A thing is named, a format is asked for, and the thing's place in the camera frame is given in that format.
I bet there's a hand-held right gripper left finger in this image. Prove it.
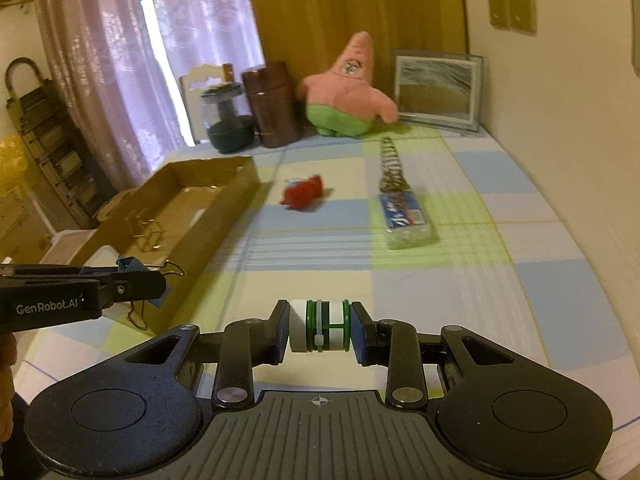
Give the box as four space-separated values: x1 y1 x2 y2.
122 300 291 408

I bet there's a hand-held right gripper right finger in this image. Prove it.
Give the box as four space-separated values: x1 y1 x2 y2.
350 301 517 408

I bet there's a blue binder clip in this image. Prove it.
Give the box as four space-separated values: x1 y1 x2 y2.
115 255 187 332

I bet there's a white bottle with green bands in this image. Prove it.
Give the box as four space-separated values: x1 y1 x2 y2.
288 298 352 354

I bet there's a metal wire stand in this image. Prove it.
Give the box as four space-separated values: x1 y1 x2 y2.
125 209 169 252

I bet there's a cardboard box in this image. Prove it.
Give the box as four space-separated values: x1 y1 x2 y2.
70 156 261 333

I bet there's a metal wire spiral tower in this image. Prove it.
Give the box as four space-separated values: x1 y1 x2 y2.
377 135 412 194

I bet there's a person's left hand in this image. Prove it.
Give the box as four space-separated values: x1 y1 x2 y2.
0 332 16 442

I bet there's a white low furniture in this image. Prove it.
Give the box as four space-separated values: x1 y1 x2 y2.
39 229 97 267

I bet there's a clear pack with blue label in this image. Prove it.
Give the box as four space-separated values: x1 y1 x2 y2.
377 190 435 251

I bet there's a small red toy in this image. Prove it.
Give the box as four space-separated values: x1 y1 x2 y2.
279 174 325 209

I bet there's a dark folding step ladder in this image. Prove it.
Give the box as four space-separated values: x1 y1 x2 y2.
5 57 108 232

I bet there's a clear jar with black base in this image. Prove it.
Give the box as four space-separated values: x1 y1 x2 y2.
200 82 257 155

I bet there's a purple lace curtain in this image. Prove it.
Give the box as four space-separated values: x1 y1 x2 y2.
35 0 266 187

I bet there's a cream wooden chair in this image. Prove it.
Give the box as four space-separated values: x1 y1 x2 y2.
179 62 236 147

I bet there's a brown metal canister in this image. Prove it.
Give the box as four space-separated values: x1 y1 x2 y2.
242 60 302 149

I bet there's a pink starfish plush toy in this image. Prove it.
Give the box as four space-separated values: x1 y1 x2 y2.
296 31 399 139

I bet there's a wooden door panel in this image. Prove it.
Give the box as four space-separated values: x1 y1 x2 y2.
242 0 469 111

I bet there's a glass sand picture frame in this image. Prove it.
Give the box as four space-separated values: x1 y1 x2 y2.
390 50 485 134

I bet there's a gold wall outlet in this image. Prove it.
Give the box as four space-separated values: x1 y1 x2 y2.
487 0 511 29
507 0 538 36

